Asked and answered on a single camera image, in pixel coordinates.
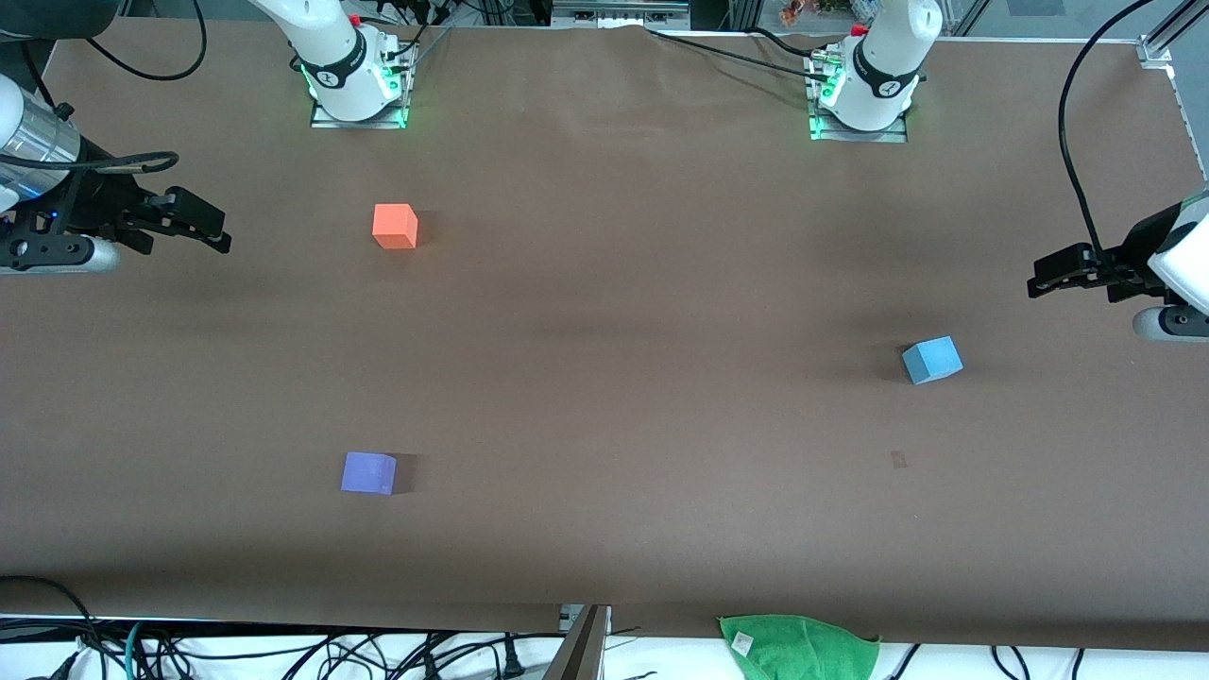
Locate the blue foam block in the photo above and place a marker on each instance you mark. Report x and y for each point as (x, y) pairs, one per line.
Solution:
(932, 360)

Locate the black power plug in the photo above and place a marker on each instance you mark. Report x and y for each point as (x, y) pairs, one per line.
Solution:
(511, 661)

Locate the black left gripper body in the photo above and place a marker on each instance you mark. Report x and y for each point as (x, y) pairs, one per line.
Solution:
(1132, 252)

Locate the brown table cover sheet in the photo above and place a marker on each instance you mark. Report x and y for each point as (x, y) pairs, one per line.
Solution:
(708, 472)

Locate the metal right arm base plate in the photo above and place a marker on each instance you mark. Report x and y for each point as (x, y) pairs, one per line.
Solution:
(401, 109)

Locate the orange foam block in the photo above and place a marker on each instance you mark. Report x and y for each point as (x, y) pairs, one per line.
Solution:
(394, 227)

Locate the aluminium profile bar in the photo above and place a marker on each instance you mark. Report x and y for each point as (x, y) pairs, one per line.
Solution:
(581, 652)

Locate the purple foam block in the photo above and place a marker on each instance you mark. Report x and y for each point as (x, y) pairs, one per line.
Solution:
(368, 473)

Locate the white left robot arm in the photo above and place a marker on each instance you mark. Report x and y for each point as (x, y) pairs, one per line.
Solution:
(883, 66)

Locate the green microfibre cloth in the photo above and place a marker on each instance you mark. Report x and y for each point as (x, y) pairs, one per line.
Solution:
(803, 650)

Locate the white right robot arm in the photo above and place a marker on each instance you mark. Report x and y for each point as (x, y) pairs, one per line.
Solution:
(335, 57)

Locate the silver metal box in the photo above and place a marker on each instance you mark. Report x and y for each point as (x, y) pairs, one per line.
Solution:
(619, 11)

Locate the small orange object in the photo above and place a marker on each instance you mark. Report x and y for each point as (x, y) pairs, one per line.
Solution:
(798, 11)

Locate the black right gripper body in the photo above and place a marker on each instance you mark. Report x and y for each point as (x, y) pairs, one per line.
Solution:
(96, 200)

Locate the aluminium frame corner profile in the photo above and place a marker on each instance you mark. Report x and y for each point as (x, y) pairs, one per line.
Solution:
(1162, 42)

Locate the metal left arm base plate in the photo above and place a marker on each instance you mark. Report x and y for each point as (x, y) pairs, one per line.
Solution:
(897, 132)

